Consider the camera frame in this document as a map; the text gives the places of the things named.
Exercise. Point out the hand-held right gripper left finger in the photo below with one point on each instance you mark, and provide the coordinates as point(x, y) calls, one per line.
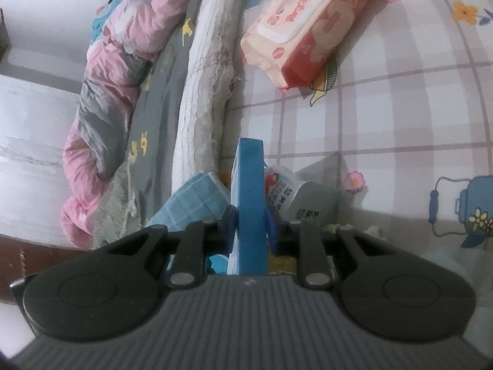
point(230, 221)

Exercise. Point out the pink floral quilt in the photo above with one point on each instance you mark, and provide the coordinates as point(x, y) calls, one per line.
point(111, 84)

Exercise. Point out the blue tissue packet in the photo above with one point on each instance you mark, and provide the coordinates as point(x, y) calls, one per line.
point(248, 200)

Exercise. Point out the grey flower print bedsheet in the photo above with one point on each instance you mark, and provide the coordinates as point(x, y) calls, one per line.
point(163, 96)

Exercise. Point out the light blue folded cloth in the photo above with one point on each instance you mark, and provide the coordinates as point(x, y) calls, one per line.
point(188, 204)

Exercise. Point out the dark furniture edge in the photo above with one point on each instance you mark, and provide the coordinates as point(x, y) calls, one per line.
point(3, 32)

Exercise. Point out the gold packet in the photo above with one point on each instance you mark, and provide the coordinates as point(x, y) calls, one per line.
point(282, 264)

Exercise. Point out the red wet wipes pack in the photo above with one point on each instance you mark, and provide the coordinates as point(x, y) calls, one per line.
point(312, 27)

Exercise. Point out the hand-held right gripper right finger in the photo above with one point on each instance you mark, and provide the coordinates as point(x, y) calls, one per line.
point(269, 233)

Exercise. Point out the brown wooden bed frame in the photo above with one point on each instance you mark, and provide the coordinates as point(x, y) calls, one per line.
point(27, 256)

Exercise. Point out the green white crochet piece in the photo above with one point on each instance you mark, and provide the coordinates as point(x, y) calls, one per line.
point(336, 228)

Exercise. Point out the checked cartoon print bedsheet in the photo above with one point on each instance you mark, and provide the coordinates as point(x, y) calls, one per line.
point(385, 123)

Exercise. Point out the white fringed blanket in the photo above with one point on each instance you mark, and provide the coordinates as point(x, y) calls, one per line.
point(208, 84)

